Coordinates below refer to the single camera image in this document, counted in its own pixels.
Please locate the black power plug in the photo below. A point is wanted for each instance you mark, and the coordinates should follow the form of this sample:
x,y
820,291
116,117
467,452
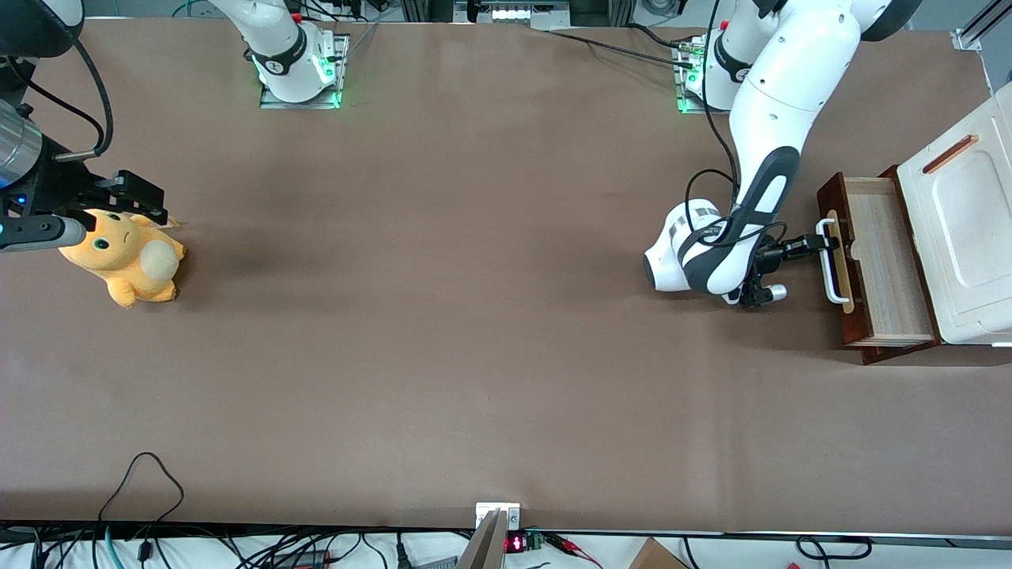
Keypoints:
x,y
402,553

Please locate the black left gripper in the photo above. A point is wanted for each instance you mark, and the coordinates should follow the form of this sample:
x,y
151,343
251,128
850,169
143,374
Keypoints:
x,y
775,253

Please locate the black power adapter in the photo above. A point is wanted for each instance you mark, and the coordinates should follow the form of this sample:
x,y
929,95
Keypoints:
x,y
304,559

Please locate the white power strip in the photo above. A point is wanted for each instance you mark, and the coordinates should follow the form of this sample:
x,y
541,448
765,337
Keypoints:
x,y
514,14

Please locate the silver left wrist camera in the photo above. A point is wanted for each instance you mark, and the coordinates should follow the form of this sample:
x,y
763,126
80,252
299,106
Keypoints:
x,y
773,292

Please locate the red black clip leads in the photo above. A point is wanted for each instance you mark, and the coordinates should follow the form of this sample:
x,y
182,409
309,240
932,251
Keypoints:
x,y
565,544

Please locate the cream white plastic box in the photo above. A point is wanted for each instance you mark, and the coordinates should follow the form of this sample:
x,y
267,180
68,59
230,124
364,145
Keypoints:
x,y
972,237

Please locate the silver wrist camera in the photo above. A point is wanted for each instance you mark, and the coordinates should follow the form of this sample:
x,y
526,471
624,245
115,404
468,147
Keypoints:
x,y
773,292
43,233

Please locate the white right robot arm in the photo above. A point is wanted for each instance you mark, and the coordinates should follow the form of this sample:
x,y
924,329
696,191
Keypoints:
x,y
277,39

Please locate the white metal bracket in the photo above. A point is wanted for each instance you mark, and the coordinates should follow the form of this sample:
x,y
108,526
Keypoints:
x,y
510,518

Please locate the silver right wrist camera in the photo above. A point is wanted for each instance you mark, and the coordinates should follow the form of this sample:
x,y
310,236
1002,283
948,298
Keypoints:
x,y
43,233

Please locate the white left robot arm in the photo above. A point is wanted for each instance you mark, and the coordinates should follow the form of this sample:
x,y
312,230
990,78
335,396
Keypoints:
x,y
791,87

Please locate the red LED display module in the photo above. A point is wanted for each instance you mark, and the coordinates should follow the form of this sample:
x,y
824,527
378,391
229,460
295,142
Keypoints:
x,y
515,544

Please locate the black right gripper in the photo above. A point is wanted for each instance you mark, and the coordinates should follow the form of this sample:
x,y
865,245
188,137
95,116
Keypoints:
x,y
62,183

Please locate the orange plush toy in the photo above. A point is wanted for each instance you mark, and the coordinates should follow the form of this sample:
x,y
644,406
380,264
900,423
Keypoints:
x,y
134,269

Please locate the brown cardboard box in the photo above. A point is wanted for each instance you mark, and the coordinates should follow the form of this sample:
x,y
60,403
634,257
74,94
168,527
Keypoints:
x,y
656,557

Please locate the aluminium frame profile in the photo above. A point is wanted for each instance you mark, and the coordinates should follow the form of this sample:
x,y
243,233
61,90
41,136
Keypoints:
x,y
968,38

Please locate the grey metal bar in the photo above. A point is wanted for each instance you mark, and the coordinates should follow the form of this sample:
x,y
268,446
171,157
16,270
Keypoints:
x,y
484,549

